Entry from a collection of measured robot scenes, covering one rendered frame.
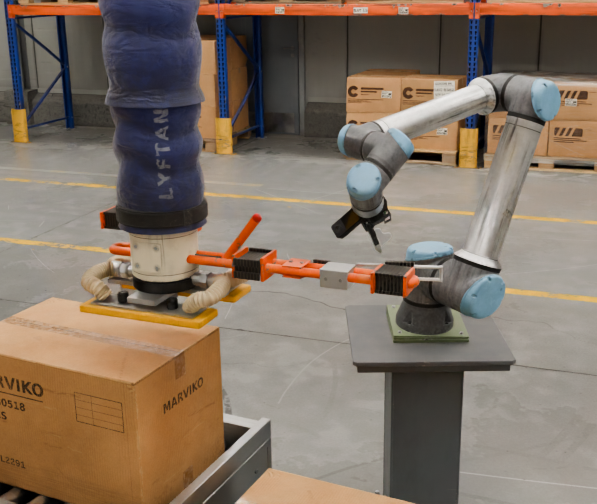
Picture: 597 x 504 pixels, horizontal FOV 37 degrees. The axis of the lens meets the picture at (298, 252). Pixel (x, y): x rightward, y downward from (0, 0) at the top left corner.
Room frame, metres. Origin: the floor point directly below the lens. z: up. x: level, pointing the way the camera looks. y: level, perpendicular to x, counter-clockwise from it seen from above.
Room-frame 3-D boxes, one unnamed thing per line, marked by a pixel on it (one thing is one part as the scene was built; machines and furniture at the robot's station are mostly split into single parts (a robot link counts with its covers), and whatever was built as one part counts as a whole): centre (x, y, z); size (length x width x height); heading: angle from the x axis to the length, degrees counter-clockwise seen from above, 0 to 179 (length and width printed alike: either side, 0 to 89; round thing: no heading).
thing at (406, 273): (1.93, -0.21, 1.22); 0.08 x 0.07 x 0.05; 67
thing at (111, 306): (2.07, 0.37, 1.11); 0.34 x 0.10 x 0.05; 67
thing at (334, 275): (1.98, -0.09, 1.21); 0.07 x 0.07 x 0.04; 67
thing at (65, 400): (2.28, 0.58, 0.75); 0.60 x 0.40 x 0.40; 64
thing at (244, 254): (2.07, 0.11, 1.22); 0.10 x 0.08 x 0.06; 157
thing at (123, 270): (2.16, 0.34, 1.15); 0.34 x 0.25 x 0.06; 67
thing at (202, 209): (2.17, 0.34, 1.33); 0.23 x 0.23 x 0.04
